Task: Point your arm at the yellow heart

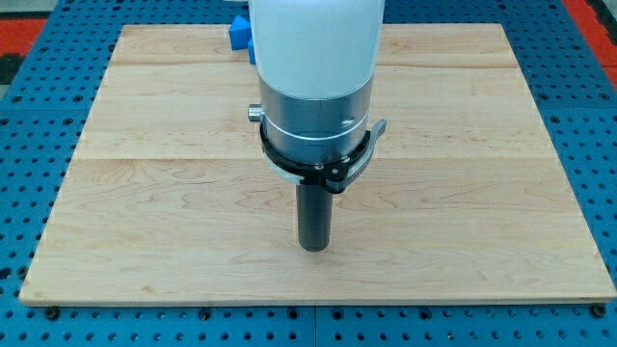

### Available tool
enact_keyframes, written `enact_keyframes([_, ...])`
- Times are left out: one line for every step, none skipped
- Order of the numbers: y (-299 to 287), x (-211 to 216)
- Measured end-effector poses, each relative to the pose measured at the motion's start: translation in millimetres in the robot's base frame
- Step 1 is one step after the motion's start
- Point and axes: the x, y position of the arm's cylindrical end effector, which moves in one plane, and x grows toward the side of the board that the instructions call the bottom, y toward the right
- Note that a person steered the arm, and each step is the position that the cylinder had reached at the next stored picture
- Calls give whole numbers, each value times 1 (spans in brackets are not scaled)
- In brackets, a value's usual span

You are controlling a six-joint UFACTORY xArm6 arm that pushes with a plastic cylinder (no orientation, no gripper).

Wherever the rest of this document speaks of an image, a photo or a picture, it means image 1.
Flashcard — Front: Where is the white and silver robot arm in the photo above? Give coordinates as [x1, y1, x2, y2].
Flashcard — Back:
[249, 0, 385, 164]

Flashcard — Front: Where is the black quick-release clamp ring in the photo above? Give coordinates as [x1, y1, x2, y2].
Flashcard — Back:
[258, 119, 389, 196]

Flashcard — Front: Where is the light wooden board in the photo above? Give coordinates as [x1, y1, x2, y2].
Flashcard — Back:
[20, 24, 616, 307]

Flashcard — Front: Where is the blue block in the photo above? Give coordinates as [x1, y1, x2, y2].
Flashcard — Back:
[228, 15, 255, 65]

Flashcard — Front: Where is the black cylindrical pointer tool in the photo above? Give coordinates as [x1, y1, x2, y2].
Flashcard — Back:
[296, 185, 333, 252]

